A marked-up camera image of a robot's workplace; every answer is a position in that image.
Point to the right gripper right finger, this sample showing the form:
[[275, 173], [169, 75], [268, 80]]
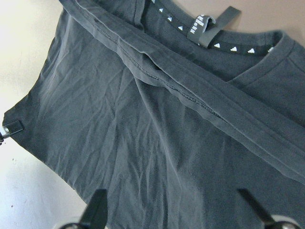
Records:
[[257, 208]]

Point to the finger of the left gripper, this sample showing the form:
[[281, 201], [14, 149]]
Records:
[[11, 128]]

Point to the black t-shirt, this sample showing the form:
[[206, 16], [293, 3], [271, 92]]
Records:
[[171, 129]]

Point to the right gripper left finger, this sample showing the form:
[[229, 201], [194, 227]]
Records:
[[96, 212]]

